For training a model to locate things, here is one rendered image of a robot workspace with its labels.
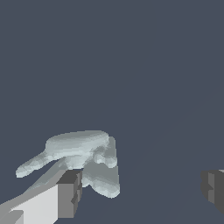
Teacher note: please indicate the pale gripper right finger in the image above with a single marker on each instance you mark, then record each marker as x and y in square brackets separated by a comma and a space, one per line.
[215, 189]

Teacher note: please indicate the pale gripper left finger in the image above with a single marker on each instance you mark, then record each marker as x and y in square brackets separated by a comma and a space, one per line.
[43, 201]

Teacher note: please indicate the pale grey lumpy object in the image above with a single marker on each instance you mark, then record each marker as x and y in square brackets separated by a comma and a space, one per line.
[78, 145]

